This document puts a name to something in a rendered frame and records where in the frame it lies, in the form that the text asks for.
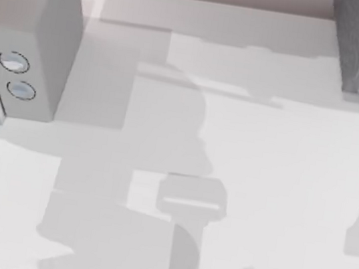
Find microwave knob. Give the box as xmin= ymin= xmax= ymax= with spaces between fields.
xmin=4 ymin=78 xmax=39 ymax=103
xmin=0 ymin=49 xmax=33 ymax=76

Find pale microwave oven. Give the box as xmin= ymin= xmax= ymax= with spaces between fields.
xmin=0 ymin=0 xmax=89 ymax=136

